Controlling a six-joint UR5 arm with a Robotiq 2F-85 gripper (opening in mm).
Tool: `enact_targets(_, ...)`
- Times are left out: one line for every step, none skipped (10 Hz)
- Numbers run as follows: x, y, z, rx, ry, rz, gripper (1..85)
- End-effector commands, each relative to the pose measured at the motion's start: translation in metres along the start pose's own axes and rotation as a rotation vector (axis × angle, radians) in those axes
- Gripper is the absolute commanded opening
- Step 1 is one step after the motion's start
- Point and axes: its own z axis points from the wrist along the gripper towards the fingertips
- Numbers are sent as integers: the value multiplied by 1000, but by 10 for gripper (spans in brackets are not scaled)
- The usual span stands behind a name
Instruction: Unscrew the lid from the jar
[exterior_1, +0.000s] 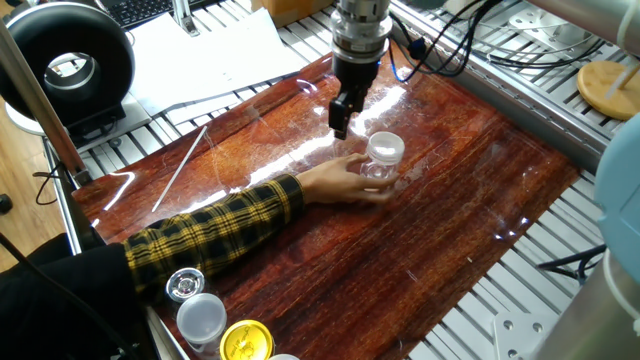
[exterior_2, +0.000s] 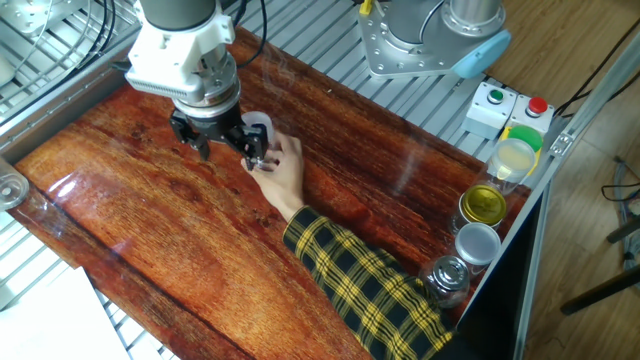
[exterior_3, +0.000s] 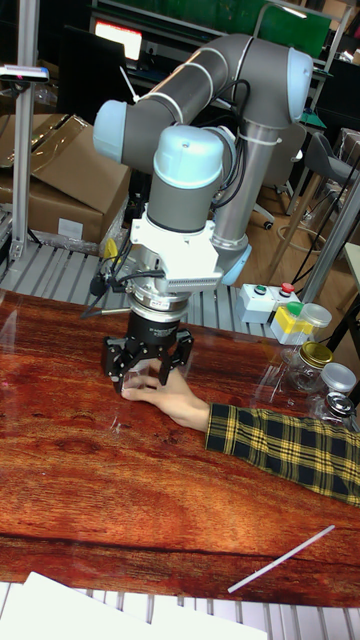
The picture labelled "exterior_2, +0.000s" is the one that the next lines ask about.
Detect white box red button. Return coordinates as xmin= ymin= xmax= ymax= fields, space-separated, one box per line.
xmin=505 ymin=93 xmax=556 ymax=137

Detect dark chair leg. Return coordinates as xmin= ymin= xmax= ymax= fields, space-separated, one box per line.
xmin=559 ymin=264 xmax=640 ymax=316
xmin=606 ymin=214 xmax=640 ymax=245

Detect black table side panel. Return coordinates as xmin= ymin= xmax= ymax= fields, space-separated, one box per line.
xmin=457 ymin=192 xmax=549 ymax=360

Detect tall jar with clear lid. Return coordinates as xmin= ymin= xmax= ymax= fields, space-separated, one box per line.
xmin=478 ymin=137 xmax=537 ymax=197

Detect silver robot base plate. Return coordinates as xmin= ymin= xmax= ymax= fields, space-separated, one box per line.
xmin=357 ymin=0 xmax=501 ymax=80

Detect jar with gold lid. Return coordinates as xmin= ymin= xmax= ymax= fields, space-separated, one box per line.
xmin=449 ymin=183 xmax=509 ymax=236

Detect yellow box green cap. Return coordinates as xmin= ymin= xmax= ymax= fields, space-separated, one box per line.
xmin=499 ymin=124 xmax=545 ymax=176

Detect silver aluminium frame rail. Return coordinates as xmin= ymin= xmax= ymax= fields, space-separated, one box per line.
xmin=0 ymin=22 xmax=179 ymax=166

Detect silver mounting plate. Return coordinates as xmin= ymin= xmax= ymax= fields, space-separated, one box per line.
xmin=0 ymin=0 xmax=90 ymax=37

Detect aluminium frame strut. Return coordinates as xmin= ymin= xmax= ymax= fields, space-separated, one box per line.
xmin=547 ymin=29 xmax=640 ymax=161

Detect white box green button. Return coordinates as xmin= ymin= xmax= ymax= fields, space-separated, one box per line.
xmin=462 ymin=81 xmax=519 ymax=141

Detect grey floor cable bundle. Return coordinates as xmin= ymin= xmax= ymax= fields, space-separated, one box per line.
xmin=599 ymin=157 xmax=640 ymax=274

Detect frosted white jar lid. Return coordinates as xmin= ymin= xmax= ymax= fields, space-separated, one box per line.
xmin=241 ymin=110 xmax=276 ymax=152

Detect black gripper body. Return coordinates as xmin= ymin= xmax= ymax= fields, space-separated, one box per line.
xmin=172 ymin=102 xmax=245 ymax=144

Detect yellow black plaid-sleeved forearm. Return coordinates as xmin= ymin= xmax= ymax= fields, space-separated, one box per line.
xmin=282 ymin=205 xmax=456 ymax=360

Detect jar with silver lid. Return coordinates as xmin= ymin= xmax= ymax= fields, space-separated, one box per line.
xmin=418 ymin=254 xmax=471 ymax=310

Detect bare person's hand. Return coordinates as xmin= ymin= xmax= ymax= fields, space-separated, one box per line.
xmin=241 ymin=130 xmax=306 ymax=221

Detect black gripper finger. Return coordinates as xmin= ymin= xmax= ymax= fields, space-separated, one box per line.
xmin=224 ymin=123 xmax=271 ymax=172
xmin=169 ymin=110 xmax=211 ymax=161

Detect black cable bundle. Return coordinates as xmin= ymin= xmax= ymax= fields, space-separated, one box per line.
xmin=0 ymin=0 xmax=119 ymax=109

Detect white wrist mount housing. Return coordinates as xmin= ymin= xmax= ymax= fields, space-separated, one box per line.
xmin=124 ymin=7 xmax=237 ymax=101

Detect white paper sheet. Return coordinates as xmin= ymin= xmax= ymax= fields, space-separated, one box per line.
xmin=0 ymin=266 xmax=132 ymax=360

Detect jar with frosted lid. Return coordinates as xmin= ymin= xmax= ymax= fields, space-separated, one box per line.
xmin=453 ymin=222 xmax=502 ymax=277

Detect clear plastic container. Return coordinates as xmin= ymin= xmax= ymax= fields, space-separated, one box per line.
xmin=0 ymin=157 xmax=30 ymax=212

